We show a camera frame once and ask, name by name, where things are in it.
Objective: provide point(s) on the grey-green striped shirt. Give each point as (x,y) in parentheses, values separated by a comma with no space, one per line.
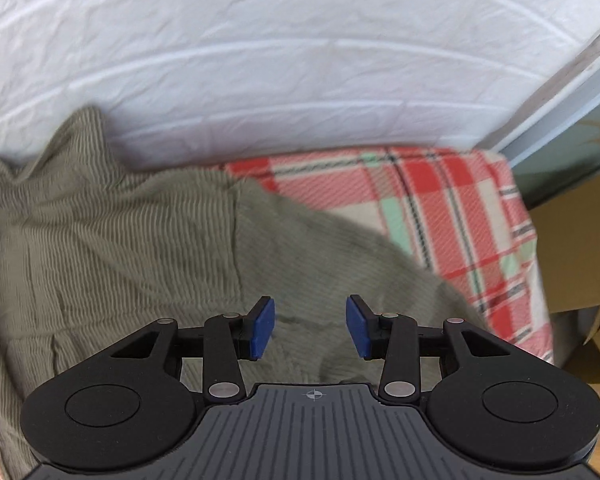
(130,235)

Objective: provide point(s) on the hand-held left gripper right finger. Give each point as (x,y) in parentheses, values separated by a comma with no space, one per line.
(357,325)

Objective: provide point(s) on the pale door frame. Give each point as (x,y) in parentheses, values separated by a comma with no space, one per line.
(555,110)

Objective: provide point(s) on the red plaid bed sheet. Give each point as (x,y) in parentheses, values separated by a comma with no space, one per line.
(430,185)

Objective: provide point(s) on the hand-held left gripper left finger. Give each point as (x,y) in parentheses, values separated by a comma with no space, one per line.
(261,327)

